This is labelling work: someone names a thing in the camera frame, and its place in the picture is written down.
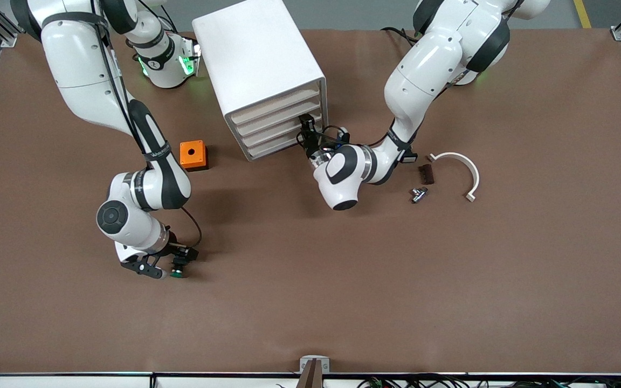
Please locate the white table edge rail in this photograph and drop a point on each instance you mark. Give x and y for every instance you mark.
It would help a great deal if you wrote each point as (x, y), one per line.
(73, 381)

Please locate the small brown block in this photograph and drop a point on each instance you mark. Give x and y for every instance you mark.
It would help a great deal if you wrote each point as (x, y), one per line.
(426, 174)

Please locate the grey table edge bracket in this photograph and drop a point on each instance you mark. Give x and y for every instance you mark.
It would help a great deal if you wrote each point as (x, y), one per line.
(304, 366)

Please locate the small metal fitting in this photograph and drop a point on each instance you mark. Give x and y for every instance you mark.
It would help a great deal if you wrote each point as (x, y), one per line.
(418, 195)

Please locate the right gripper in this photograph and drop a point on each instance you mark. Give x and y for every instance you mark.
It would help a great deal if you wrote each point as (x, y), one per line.
(177, 251)

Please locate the brown post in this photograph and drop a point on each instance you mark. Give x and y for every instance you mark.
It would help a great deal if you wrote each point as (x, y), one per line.
(310, 380)

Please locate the brown table cover sheet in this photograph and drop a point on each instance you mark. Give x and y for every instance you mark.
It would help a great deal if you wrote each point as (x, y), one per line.
(310, 269)

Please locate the green push button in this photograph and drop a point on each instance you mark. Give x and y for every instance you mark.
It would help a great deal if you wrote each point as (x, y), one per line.
(178, 274)

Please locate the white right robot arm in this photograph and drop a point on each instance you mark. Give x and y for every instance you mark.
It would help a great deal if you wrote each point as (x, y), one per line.
(84, 64)

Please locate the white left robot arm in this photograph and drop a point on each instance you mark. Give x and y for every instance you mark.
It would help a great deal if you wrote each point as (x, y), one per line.
(429, 70)

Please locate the orange box with hole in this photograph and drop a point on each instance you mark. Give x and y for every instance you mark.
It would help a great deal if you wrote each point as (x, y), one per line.
(192, 153)

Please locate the white curved clip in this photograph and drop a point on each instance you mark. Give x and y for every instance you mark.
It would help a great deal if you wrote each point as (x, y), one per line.
(475, 178)

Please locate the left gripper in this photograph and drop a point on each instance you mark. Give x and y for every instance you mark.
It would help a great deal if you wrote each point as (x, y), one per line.
(312, 144)

